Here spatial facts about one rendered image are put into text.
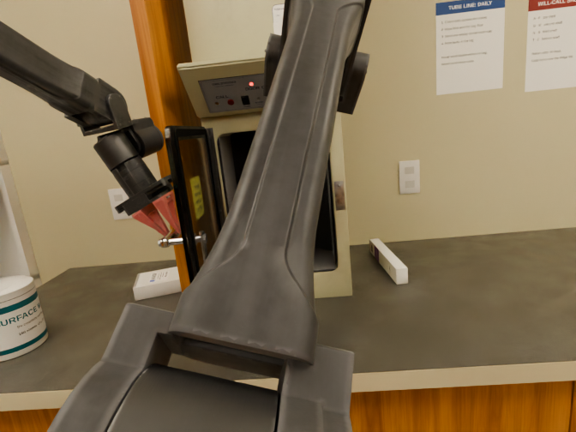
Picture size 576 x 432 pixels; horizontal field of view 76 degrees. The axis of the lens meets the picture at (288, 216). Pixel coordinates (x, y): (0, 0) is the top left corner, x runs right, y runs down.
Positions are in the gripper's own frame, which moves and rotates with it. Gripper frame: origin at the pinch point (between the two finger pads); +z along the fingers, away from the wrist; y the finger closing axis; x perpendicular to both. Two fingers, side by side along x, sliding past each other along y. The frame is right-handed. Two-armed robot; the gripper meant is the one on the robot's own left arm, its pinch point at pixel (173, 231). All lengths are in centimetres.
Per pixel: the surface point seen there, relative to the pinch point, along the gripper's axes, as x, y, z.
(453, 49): -60, -87, 2
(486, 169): -59, -80, 42
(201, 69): -10.9, -19.1, -23.2
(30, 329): -9.5, 43.9, 3.3
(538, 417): 10, -41, 63
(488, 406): 9, -34, 57
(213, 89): -14.2, -18.9, -19.4
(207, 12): -21.9, -25.7, -34.5
